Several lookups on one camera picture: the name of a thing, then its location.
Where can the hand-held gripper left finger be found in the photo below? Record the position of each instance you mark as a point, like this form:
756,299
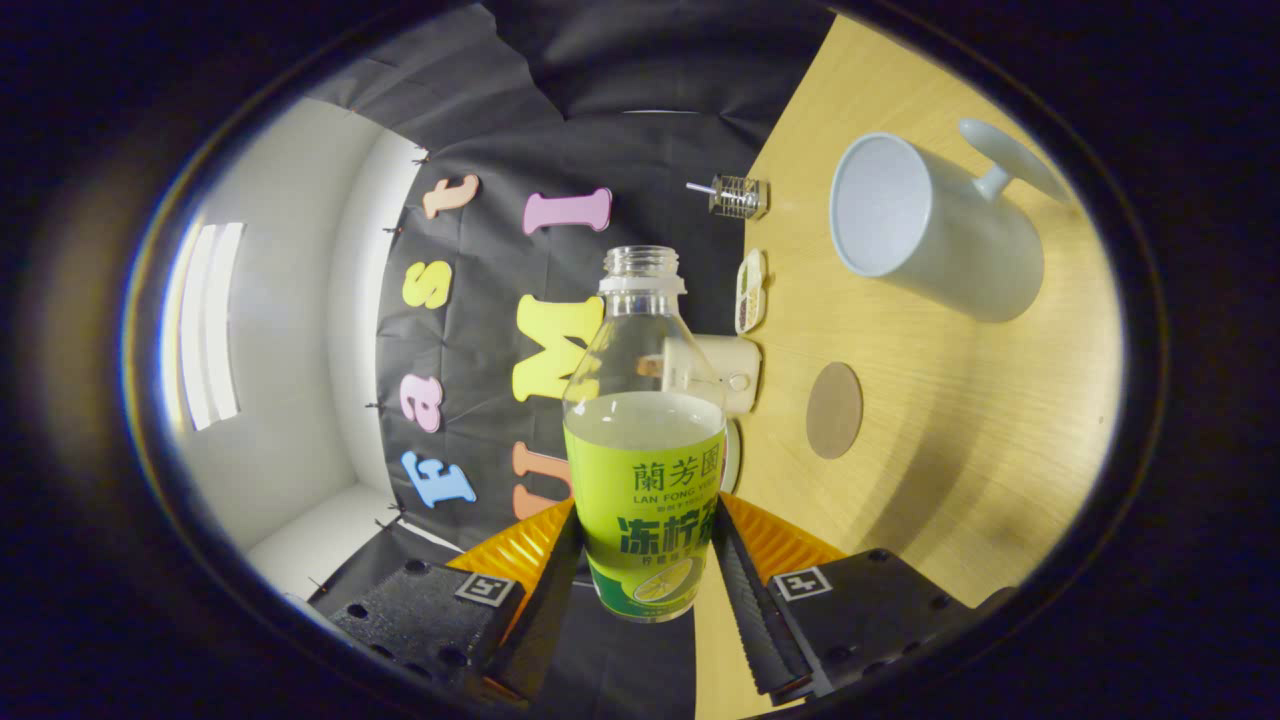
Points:
540,620

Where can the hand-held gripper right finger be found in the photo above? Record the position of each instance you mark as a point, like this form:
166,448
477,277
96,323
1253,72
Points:
762,620

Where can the green label juice bottle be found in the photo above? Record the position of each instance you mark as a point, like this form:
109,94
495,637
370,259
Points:
645,500

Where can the round brown coaster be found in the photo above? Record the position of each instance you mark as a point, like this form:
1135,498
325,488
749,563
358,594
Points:
834,410

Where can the pale blue cup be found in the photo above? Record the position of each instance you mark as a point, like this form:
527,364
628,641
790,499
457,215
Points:
960,250

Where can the pale green plate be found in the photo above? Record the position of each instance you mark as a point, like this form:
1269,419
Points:
733,455

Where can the cream toaster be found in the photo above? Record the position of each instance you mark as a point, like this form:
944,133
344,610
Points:
742,370

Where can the wooden table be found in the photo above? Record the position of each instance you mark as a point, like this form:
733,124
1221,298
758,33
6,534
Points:
950,420

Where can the white divided snack tray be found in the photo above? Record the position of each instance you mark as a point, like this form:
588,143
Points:
750,290

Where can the ceiling light panel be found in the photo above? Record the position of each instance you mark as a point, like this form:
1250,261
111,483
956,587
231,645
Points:
210,325

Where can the black backdrop cloth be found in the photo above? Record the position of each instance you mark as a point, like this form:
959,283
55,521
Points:
650,150

